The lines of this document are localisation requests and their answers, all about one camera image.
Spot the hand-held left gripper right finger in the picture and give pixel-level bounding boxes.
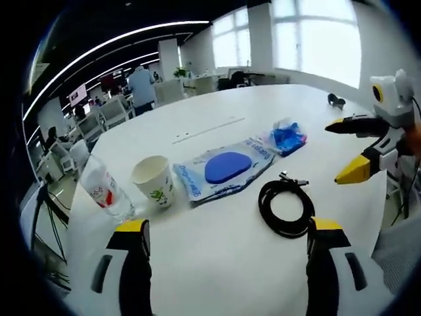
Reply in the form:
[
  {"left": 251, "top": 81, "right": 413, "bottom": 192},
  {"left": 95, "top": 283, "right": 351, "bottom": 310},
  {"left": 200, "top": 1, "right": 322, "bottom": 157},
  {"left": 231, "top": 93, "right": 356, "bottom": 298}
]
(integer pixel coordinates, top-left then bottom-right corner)
[{"left": 305, "top": 216, "right": 368, "bottom": 316}]

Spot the blue tissue pack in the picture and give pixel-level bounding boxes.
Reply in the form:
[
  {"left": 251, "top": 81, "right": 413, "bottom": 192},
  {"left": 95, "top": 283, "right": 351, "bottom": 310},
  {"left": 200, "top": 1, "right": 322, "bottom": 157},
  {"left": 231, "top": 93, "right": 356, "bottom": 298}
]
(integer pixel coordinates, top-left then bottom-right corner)
[{"left": 259, "top": 117, "right": 309, "bottom": 157}]

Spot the white table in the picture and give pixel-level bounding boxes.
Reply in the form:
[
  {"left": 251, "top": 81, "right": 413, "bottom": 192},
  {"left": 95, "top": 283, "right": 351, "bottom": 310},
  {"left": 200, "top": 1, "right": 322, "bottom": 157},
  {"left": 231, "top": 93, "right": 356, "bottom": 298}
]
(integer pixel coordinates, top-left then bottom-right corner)
[{"left": 65, "top": 84, "right": 389, "bottom": 316}]

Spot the laptop stand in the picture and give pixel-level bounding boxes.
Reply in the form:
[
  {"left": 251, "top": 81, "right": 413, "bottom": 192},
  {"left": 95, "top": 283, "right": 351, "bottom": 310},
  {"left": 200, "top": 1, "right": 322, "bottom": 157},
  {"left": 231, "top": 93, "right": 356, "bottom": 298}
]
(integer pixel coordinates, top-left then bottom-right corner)
[{"left": 34, "top": 184, "right": 72, "bottom": 264}]

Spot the clear water bottle red label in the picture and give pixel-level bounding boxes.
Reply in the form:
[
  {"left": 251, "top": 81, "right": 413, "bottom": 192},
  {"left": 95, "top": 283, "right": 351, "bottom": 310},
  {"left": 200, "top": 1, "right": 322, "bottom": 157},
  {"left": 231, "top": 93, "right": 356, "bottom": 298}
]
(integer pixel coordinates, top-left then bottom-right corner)
[{"left": 78, "top": 154, "right": 136, "bottom": 223}]

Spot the long ceiling light strip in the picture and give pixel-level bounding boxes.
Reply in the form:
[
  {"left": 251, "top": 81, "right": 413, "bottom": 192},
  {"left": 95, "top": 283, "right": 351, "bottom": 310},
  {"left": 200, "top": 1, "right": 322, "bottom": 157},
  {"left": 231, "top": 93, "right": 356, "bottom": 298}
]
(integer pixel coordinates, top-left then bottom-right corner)
[{"left": 22, "top": 20, "right": 212, "bottom": 120}]

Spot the clear bag with blue pad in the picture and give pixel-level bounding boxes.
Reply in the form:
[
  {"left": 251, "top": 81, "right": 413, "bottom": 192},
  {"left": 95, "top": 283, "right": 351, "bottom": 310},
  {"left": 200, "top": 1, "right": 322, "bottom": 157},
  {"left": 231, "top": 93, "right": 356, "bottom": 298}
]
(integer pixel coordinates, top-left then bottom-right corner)
[{"left": 173, "top": 138, "right": 276, "bottom": 208}]

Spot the white mesh office chair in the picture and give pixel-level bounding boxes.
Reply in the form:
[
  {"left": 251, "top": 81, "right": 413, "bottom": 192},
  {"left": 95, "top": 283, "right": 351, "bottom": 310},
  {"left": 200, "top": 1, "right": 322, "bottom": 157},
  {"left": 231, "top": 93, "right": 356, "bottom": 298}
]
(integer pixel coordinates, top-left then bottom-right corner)
[{"left": 371, "top": 213, "right": 421, "bottom": 297}]

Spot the narrow window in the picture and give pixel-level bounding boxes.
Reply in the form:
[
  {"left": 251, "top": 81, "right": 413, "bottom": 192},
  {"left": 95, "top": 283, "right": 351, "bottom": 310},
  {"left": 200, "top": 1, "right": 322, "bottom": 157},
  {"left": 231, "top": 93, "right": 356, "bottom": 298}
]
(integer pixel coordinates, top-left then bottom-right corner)
[{"left": 212, "top": 8, "right": 251, "bottom": 70}]

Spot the small black object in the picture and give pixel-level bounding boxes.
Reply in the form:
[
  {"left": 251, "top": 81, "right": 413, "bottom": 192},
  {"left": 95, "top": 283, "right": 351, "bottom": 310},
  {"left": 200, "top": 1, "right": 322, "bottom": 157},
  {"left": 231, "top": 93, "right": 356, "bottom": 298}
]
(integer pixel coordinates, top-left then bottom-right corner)
[{"left": 327, "top": 93, "right": 346, "bottom": 108}]

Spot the white table cable slot cover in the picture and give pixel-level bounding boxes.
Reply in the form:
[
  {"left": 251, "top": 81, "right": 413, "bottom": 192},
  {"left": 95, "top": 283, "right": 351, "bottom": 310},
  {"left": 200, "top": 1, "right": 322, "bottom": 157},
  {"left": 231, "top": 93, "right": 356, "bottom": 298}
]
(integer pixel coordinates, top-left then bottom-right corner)
[{"left": 172, "top": 115, "right": 247, "bottom": 145}]

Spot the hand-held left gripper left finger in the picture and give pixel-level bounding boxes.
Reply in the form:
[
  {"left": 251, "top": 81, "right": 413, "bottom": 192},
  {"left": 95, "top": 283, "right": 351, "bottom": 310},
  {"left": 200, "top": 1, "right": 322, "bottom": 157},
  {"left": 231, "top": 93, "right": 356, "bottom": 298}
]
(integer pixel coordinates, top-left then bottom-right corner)
[{"left": 90, "top": 218, "right": 153, "bottom": 316}]

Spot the white paper cup green print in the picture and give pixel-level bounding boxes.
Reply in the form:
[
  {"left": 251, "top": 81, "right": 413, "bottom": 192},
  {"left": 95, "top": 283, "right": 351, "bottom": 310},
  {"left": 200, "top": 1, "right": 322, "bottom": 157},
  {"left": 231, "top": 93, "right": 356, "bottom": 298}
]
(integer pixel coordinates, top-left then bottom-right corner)
[{"left": 131, "top": 155, "right": 175, "bottom": 209}]

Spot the black office chair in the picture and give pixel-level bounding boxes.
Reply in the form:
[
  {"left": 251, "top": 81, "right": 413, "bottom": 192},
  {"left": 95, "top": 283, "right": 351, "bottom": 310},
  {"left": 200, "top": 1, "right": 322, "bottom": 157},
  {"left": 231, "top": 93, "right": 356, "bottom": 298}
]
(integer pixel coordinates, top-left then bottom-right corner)
[{"left": 230, "top": 70, "right": 253, "bottom": 88}]

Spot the large window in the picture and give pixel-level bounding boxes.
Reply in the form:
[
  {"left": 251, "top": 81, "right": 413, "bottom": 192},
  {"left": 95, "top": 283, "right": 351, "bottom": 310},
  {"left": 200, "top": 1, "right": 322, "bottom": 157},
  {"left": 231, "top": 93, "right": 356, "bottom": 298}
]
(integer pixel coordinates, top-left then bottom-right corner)
[{"left": 274, "top": 0, "right": 362, "bottom": 90}]

